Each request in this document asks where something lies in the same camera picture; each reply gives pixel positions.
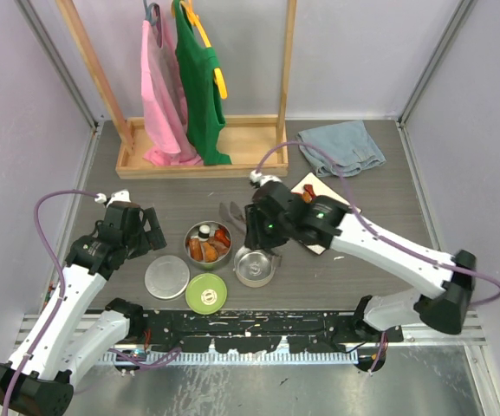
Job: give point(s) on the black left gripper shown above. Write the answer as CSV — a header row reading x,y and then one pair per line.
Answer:
x,y
153,235

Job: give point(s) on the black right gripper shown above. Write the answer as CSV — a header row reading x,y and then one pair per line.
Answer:
x,y
256,235

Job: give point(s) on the brown sausage piece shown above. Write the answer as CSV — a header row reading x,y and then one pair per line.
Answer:
x,y
195,250

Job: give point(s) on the round steel lid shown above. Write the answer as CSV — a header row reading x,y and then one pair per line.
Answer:
x,y
167,277

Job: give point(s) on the large round steel tin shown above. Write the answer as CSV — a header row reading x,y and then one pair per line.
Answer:
x,y
193,233

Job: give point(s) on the orange food piece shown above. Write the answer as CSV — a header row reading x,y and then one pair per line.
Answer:
x,y
210,253

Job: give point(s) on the small steel bowl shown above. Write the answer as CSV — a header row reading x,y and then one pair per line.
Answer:
x,y
254,268

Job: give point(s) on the red food piece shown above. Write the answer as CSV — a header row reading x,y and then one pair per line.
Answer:
x,y
221,236

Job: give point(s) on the brown meat chunk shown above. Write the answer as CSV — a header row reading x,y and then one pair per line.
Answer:
x,y
220,247

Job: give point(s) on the green round lid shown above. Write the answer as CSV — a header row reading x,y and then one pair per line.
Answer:
x,y
206,294

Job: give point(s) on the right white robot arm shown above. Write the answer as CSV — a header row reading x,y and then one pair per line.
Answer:
x,y
441,284

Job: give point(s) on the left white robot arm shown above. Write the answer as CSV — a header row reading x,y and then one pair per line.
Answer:
x,y
40,376

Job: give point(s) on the food pile on plate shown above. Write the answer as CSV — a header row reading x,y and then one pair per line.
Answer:
x,y
308,194

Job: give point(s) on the white square plate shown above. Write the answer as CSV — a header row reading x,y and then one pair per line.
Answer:
x,y
319,182

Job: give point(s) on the wooden clothes rack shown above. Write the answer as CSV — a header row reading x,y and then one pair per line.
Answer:
x,y
246,138

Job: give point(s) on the folded blue towel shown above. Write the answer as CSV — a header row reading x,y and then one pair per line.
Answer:
x,y
345,147

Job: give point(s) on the pink shirt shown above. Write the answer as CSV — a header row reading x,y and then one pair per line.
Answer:
x,y
163,99

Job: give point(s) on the green shirt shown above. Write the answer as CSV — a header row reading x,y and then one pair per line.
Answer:
x,y
204,106

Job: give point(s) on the grey clothes hanger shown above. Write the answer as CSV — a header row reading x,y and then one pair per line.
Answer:
x,y
153,16

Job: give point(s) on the yellow clothes hanger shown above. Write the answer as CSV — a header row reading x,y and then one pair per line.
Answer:
x,y
193,36

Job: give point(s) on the white cable duct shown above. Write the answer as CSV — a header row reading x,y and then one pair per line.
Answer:
x,y
281,356

